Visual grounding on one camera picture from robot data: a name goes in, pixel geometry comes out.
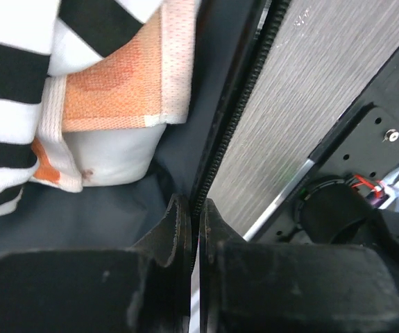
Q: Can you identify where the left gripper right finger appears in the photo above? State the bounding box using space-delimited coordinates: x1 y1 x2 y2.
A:
199 200 399 332

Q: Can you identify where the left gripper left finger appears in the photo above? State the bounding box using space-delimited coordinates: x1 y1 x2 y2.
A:
0 195 192 332

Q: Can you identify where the black white space suitcase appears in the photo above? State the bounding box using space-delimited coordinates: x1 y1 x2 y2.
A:
0 1 290 274

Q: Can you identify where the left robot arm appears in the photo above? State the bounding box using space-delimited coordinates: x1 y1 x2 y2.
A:
0 177 399 332

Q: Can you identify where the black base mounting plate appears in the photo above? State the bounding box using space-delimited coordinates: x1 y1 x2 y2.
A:
252 47 399 241

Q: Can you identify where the orange white mesh garment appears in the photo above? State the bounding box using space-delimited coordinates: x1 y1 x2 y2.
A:
33 1 197 192

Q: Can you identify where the black white striped garment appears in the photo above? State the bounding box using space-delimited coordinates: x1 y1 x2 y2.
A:
0 0 161 216

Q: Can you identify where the aluminium rail frame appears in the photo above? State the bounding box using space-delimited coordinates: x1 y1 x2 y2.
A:
243 159 314 241

